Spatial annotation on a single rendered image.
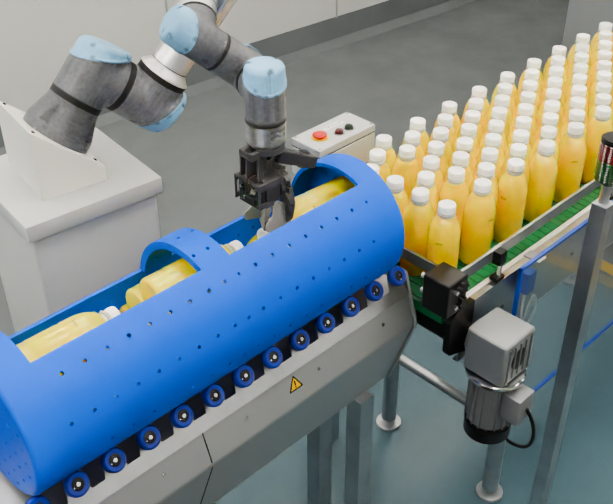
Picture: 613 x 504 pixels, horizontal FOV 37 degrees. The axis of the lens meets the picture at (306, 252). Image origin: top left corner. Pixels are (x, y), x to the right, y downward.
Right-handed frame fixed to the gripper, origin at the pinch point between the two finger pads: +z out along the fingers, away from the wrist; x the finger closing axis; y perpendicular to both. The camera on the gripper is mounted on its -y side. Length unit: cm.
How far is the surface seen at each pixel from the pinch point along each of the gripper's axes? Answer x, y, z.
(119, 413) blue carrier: 15, 48, 7
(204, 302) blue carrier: 10.8, 26.7, -1.8
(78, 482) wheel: 11, 56, 21
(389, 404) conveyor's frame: -18, -64, 105
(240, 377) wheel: 11.0, 19.7, 20.1
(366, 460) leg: 10, -21, 75
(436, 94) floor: -162, -267, 111
